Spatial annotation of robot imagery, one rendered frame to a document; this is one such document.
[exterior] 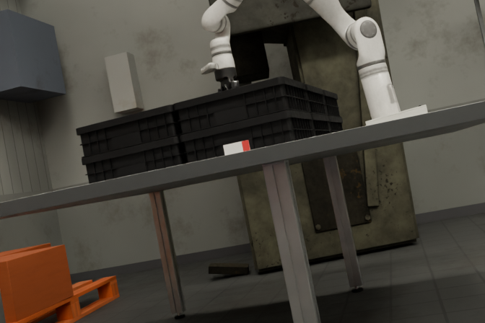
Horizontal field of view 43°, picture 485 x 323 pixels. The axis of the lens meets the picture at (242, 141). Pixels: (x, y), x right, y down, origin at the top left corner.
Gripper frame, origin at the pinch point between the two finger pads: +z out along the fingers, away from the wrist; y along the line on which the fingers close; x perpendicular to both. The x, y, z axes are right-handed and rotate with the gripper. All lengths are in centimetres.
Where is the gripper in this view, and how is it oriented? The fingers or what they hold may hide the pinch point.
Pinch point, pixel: (232, 109)
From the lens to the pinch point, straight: 210.9
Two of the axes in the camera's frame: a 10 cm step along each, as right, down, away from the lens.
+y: -3.9, 1.4, 9.1
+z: 1.9, 9.8, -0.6
